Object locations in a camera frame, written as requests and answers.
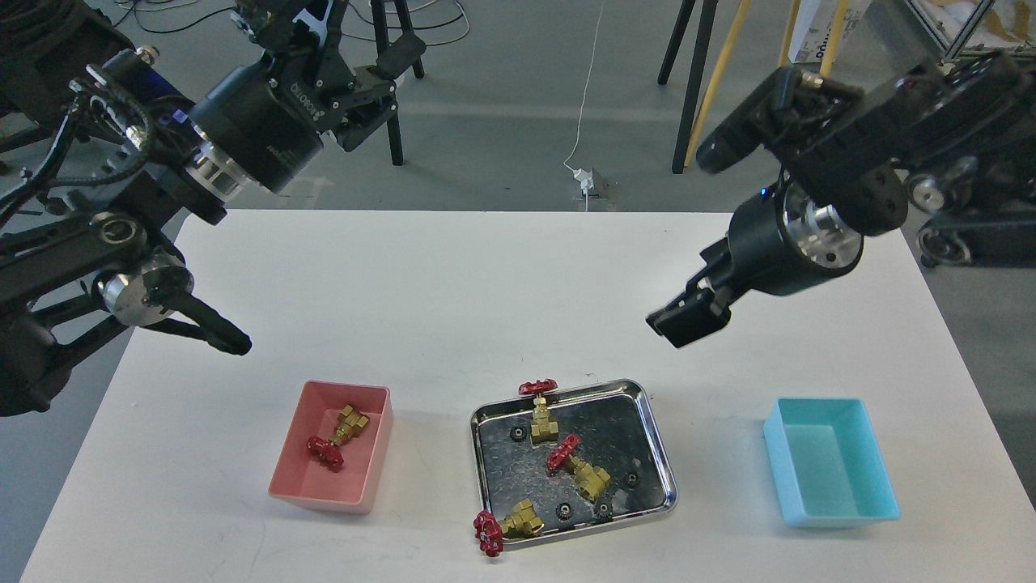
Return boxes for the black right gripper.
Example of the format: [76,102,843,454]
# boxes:
[645,182,864,348]

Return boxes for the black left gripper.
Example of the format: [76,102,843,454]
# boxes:
[191,1,427,194]

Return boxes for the brass valve red handle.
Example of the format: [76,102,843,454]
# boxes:
[306,405,370,472]
[473,498,546,558]
[546,434,612,503]
[518,379,559,445]

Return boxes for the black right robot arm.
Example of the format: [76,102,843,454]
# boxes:
[645,49,1035,347]

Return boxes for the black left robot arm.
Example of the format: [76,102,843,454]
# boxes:
[1,1,426,417]

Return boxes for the light blue plastic box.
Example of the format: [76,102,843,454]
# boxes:
[762,398,902,529]

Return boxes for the white cardboard box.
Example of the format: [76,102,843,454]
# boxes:
[787,1,871,64]

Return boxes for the pink plastic box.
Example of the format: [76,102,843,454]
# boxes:
[269,381,393,514]

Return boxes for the black stand legs left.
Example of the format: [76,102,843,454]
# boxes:
[371,1,427,166]

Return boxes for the black stand legs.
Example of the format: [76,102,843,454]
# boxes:
[657,1,719,174]
[371,1,427,166]

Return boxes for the shiny metal tray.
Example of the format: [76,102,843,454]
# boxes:
[470,380,678,551]

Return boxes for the black office chair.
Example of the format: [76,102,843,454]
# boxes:
[1,1,134,152]

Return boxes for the black stand legs right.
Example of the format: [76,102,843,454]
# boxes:
[657,1,719,174]

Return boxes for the yellow wooden legs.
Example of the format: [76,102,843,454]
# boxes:
[684,1,848,170]

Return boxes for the black floor cables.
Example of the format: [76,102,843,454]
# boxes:
[89,0,472,48]

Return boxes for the white cable with plug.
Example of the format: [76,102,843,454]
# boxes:
[564,0,608,213]

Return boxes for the brass valve top red handle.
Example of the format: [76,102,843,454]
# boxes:
[518,379,559,445]

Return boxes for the brass valve bottom red handle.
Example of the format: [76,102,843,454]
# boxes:
[473,498,546,558]

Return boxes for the aluminium frame cart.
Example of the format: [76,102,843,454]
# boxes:
[907,1,1035,62]

